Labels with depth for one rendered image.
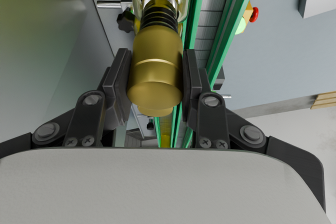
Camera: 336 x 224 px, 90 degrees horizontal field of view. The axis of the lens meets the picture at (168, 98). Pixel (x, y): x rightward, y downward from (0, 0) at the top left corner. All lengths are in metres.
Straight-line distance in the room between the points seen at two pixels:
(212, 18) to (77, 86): 0.32
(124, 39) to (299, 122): 3.11
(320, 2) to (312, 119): 2.84
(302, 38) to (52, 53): 0.74
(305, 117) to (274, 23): 2.79
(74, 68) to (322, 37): 0.77
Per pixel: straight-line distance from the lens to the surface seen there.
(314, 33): 0.79
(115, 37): 0.48
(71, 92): 0.32
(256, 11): 0.56
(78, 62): 0.34
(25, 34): 0.21
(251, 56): 0.76
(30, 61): 0.21
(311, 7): 0.64
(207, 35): 0.46
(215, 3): 0.42
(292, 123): 3.32
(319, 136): 3.31
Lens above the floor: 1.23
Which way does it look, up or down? 31 degrees down
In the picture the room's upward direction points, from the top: 179 degrees counter-clockwise
